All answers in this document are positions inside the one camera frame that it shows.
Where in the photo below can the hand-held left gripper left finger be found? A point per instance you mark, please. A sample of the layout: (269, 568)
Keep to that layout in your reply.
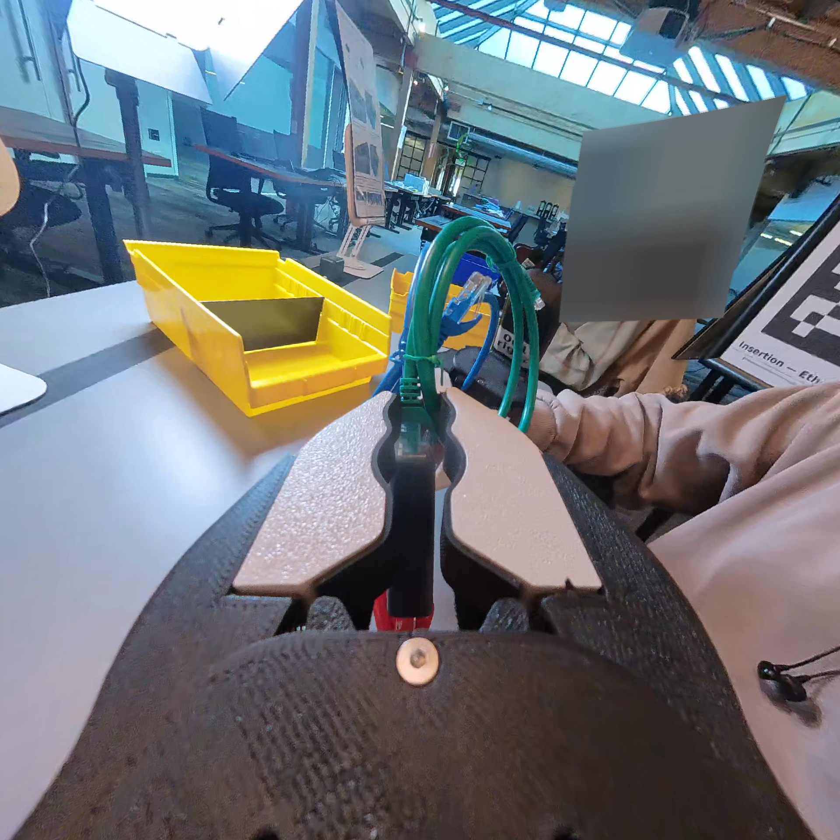
(315, 512)

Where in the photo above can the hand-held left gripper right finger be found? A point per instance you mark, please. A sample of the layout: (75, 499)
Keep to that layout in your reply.
(518, 518)

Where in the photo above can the black ethernet coupler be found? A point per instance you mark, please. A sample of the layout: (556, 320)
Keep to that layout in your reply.
(413, 525)

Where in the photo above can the yellow plastic bin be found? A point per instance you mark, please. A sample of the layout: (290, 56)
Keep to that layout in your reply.
(197, 282)
(399, 302)

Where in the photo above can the person's right forearm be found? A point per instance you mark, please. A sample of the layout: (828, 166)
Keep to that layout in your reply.
(623, 433)

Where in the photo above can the standing poster board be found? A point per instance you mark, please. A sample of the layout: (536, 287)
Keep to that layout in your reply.
(364, 131)

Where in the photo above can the wooden office desk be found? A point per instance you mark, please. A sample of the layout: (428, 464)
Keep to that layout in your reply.
(275, 172)
(65, 141)

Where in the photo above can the black office chair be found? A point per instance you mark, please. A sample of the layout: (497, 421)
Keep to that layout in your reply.
(226, 177)

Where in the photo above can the white monitor stand base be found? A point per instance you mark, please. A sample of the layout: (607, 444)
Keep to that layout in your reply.
(16, 387)

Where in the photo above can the framed checkered tag sign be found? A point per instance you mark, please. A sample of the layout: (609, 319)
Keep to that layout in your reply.
(807, 308)

